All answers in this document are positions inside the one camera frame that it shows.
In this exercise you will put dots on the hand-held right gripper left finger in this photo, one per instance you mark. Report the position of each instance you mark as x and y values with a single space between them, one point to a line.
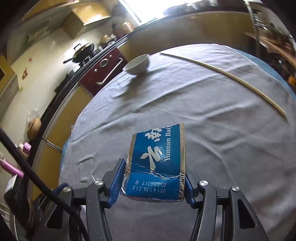
116 183

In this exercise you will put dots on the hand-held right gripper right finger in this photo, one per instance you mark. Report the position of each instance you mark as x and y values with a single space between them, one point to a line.
188 186

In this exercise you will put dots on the blue toothpaste box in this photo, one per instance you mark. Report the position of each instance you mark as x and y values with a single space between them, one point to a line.
159 162

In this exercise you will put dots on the pink bottle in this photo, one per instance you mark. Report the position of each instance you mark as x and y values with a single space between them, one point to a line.
11 168

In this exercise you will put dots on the round table with grey cloth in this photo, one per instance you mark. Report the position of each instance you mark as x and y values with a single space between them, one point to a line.
208 139

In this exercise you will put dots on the pink cup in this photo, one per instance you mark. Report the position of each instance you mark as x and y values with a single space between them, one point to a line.
26 147

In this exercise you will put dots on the brown clay pot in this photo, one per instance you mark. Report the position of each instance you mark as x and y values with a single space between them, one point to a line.
34 126

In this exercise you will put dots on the dark red built-in oven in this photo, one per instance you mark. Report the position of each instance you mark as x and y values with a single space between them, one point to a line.
104 69

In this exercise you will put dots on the long thin pale stick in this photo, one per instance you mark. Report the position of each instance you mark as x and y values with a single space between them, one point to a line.
231 77

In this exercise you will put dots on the white ceramic bowl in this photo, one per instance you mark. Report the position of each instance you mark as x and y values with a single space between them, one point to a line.
137 64

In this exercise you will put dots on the black wok with lid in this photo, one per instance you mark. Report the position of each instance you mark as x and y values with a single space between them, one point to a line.
82 52

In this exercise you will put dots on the blue under cloth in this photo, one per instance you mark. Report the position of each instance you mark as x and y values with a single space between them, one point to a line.
272 71

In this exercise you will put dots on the yellow bottle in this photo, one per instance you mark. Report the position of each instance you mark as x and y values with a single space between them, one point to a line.
127 26

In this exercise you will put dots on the yellow base cabinets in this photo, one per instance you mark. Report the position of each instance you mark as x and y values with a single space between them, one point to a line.
208 25

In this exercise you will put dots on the bright window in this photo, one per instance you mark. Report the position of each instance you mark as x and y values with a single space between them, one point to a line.
143 9

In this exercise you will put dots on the metal kitchen rack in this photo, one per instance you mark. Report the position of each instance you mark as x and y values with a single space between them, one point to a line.
268 25

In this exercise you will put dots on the yellow wall cabinet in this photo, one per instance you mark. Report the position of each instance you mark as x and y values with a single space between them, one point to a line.
90 16

